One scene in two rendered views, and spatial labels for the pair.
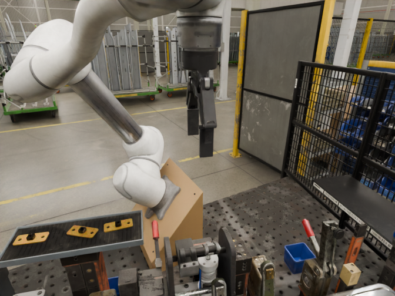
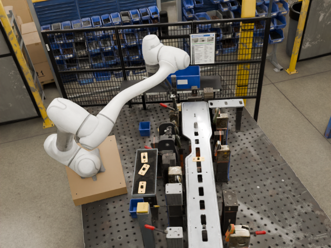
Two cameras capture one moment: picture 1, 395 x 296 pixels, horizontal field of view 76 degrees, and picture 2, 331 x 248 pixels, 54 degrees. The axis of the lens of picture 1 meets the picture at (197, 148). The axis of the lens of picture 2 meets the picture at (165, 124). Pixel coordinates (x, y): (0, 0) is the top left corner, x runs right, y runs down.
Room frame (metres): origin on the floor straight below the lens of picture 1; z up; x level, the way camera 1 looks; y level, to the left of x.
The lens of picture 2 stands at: (0.02, 1.59, 2.67)
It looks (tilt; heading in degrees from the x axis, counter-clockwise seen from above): 40 degrees down; 287
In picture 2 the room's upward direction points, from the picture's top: 6 degrees counter-clockwise
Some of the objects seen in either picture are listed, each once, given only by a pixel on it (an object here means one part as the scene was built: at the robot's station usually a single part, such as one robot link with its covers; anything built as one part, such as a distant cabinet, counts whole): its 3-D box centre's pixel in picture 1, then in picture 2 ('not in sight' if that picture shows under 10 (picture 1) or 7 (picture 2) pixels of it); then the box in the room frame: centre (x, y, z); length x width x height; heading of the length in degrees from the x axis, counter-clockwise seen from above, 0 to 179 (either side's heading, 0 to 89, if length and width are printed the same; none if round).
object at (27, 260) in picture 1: (78, 235); (145, 171); (0.57, 0.35, 1.16); 0.37 x 0.14 x 0.02; 103
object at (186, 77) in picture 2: not in sight; (182, 77); (0.57, -0.81, 1.10); 0.30 x 0.17 x 0.13; 11
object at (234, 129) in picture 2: not in sight; (238, 116); (0.06, -0.64, 0.84); 0.11 x 0.06 x 0.29; 13
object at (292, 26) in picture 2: not in sight; (303, 30); (-0.74, -3.43, 0.36); 0.50 x 0.50 x 0.73
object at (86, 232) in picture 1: (82, 230); (144, 169); (0.58, 0.34, 1.17); 0.08 x 0.04 x 0.01; 79
